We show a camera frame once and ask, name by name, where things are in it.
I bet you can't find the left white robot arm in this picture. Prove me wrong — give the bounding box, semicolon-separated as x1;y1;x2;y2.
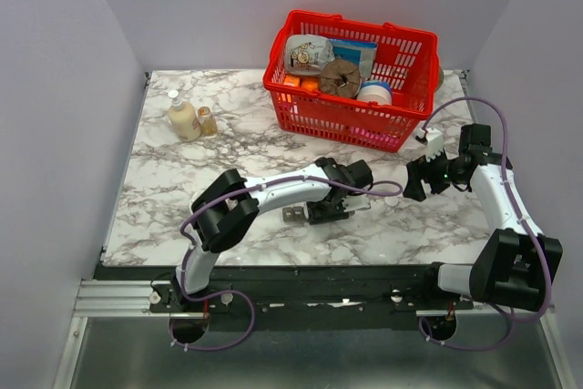
170;158;373;312

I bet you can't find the orange fruit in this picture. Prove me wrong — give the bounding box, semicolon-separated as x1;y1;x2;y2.
299;77;320;93

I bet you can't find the red plastic shopping basket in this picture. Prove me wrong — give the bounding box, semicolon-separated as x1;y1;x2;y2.
263;10;439;152

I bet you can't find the grey weekly pill organizer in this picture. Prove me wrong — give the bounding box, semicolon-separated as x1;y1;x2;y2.
281;206;308;223

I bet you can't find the white bottle cap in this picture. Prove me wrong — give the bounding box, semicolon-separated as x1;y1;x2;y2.
384;198;399;207

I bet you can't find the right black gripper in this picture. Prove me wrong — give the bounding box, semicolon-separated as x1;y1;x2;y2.
403;145;465;201

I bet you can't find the purple cable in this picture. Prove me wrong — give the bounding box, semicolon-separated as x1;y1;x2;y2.
418;97;555;350
170;177;404;353

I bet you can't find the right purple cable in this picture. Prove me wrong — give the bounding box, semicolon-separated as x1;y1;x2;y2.
418;97;555;350

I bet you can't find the blue packet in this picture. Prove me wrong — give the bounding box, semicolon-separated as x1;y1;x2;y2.
331;38;377;79

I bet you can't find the yellow liquid bottle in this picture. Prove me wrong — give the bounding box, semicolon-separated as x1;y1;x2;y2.
168;90;201;142

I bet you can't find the orange small box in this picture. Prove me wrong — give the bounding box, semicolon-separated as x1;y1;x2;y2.
282;75;302;87

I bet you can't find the white blue tub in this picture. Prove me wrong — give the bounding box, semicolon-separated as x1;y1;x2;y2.
356;80;393;105

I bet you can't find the black table front rail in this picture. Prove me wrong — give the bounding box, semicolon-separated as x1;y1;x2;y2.
94;265;473;332

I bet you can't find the silver snack pouch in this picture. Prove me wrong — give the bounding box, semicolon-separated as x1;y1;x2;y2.
284;35;335;77

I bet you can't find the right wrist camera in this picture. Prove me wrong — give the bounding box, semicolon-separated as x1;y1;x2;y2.
414;128;445;162

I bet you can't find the brown round paper package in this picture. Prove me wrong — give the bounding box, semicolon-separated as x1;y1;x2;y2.
319;59;361;99

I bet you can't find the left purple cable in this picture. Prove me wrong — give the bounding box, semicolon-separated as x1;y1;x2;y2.
170;177;404;353

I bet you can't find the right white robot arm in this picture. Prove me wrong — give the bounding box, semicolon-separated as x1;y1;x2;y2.
404;124;562;312

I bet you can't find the small amber bottle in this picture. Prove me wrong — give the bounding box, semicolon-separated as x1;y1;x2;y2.
198;107;218;136

